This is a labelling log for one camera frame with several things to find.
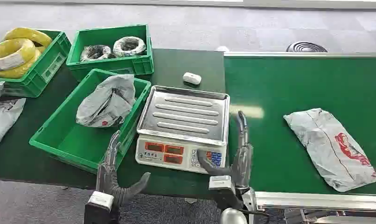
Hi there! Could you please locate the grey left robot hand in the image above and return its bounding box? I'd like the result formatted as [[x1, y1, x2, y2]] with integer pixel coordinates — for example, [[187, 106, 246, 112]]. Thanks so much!
[[95, 130, 151, 208]]

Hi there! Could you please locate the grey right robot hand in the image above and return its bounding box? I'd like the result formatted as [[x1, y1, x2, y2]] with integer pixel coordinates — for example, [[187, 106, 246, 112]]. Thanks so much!
[[197, 111, 254, 190]]

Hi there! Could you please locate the green crate holding grey parcel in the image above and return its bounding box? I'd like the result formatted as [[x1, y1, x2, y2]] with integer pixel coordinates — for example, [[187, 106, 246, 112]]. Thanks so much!
[[28, 68, 152, 174]]

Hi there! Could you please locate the white electronic scale steel pan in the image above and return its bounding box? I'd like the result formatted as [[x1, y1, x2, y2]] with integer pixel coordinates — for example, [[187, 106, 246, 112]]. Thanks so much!
[[135, 85, 231, 175]]

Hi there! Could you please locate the crumpled grey parcel bag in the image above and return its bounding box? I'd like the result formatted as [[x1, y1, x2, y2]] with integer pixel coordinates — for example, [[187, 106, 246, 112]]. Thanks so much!
[[75, 74, 137, 128]]

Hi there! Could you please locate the grey parcel bag red print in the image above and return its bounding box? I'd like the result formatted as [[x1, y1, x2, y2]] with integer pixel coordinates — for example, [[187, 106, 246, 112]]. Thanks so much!
[[283, 108, 376, 193]]

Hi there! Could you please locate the small white oval device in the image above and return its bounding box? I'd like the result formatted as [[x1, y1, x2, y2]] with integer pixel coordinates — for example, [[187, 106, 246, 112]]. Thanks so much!
[[182, 72, 202, 85]]

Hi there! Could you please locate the green crate holding wrapped coils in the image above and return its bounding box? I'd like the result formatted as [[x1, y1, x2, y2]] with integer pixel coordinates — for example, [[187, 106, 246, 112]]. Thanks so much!
[[66, 24, 154, 82]]

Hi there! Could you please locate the green crate holding yellow coils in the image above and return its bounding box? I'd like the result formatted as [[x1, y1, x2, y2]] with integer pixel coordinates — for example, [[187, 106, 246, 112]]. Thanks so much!
[[0, 29, 72, 98]]

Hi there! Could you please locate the black round ribbed object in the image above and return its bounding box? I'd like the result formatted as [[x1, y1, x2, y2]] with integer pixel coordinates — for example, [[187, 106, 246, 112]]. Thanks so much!
[[285, 41, 328, 53]]

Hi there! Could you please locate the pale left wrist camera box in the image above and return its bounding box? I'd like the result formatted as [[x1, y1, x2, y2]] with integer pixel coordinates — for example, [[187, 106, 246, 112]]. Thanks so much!
[[87, 191, 114, 211]]

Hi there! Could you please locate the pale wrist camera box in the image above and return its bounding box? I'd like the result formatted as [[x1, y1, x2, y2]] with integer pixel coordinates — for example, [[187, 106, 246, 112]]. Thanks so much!
[[87, 191, 114, 211], [208, 175, 232, 191]]

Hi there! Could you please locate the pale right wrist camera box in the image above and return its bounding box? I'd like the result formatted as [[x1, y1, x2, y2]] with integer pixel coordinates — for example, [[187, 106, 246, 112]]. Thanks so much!
[[208, 175, 232, 191]]

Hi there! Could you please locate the green conveyor belt aluminium frame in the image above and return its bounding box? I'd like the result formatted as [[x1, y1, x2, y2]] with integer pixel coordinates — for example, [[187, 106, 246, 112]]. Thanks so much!
[[223, 51, 376, 224]]

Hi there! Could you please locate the black wire coil clear wrap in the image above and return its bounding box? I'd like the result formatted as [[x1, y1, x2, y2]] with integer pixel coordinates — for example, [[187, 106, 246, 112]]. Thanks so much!
[[79, 44, 114, 62]]

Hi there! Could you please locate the black wire coil white wrap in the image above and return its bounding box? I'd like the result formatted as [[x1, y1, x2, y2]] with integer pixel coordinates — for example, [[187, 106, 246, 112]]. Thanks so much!
[[112, 36, 147, 58]]

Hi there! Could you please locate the yellow wire coil white label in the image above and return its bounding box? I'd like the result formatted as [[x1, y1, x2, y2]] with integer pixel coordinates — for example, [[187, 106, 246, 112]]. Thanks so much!
[[0, 38, 37, 71]]

